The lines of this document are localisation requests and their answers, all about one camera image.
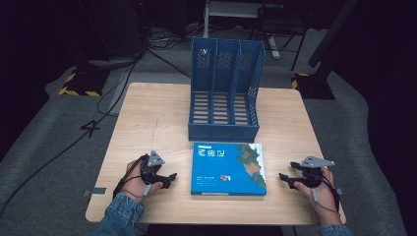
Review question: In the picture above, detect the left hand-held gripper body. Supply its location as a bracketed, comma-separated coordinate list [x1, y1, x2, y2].
[140, 149, 166, 185]

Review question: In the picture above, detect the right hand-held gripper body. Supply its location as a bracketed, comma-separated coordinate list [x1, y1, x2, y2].
[298, 154, 336, 190]

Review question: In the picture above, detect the blue book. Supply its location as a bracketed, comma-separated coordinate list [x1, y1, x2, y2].
[190, 141, 268, 197]

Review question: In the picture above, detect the person's left hand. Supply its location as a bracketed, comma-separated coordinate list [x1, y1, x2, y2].
[120, 158, 164, 205]

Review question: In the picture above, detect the person's right hand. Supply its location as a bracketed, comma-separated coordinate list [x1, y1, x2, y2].
[292, 166, 340, 226]

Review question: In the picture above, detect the black base with yellow stripes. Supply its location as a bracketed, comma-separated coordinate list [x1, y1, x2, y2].
[58, 68, 111, 98]
[290, 72, 336, 100]

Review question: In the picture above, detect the blue plastic file rack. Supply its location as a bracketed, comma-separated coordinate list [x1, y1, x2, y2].
[187, 35, 267, 144]

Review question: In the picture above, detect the dark slanted pole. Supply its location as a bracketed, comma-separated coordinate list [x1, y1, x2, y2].
[307, 0, 360, 69]

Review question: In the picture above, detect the black chair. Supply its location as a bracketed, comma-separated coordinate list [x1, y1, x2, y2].
[250, 2, 318, 72]

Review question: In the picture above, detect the dark cabinet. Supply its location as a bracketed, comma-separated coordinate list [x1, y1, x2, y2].
[74, 0, 149, 65]

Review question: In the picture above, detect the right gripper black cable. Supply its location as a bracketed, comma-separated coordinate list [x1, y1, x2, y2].
[311, 172, 340, 214]

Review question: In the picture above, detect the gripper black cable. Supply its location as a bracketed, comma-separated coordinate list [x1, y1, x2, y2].
[112, 153, 149, 200]
[311, 172, 340, 214]

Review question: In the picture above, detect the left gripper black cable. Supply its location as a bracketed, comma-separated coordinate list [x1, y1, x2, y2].
[112, 153, 149, 200]

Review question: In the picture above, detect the long black floor cable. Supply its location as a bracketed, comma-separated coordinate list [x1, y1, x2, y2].
[0, 60, 141, 219]

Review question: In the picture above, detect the white metal desk frame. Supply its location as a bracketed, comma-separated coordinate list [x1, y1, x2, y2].
[202, 0, 282, 61]

